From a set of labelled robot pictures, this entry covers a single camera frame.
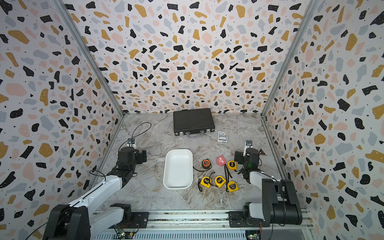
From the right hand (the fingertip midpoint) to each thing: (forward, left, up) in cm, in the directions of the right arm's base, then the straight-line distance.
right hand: (246, 151), depth 93 cm
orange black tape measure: (-8, +25, -2) cm, 26 cm away
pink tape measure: (-4, +16, -4) cm, 17 cm away
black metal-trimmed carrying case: (+23, +35, 0) cm, 42 cm away
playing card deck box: (+15, +14, -4) cm, 21 cm away
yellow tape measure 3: (-20, +10, -4) cm, 23 cm away
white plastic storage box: (-11, +42, -3) cm, 44 cm away
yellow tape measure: (-18, +26, -4) cm, 32 cm away
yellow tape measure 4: (-8, +9, -4) cm, 12 cm away
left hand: (-5, +66, +7) cm, 67 cm away
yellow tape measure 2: (-17, +17, -4) cm, 25 cm away
